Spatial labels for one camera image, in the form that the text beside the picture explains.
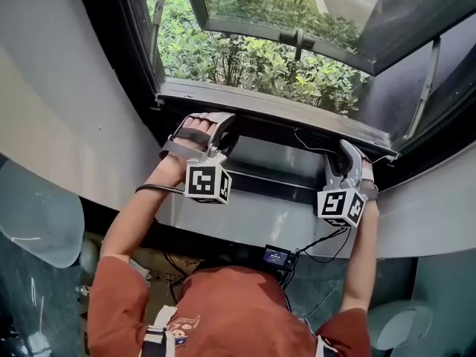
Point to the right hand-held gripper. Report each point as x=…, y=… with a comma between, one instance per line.
x=332, y=206

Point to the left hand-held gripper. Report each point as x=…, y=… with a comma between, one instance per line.
x=201, y=180

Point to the person's right forearm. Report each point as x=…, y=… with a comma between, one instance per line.
x=359, y=259

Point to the person's left forearm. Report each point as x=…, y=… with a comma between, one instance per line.
x=130, y=214

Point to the open glass window sash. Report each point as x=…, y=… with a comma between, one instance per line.
x=241, y=26

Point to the person's right hand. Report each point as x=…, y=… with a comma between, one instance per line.
x=368, y=175

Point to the person's left hand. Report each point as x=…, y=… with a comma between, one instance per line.
x=199, y=126

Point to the green bushes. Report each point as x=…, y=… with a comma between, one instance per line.
x=241, y=65

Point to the small black display device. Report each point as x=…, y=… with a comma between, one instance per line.
x=277, y=256

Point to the brown cardboard box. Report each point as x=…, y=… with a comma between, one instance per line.
x=156, y=270

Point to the grey round chair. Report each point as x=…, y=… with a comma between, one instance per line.
x=401, y=325

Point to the person's red shirt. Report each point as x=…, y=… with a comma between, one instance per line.
x=230, y=311

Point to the translucent plastic chair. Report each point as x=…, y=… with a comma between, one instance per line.
x=41, y=218

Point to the black window frame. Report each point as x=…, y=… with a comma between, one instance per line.
x=111, y=32

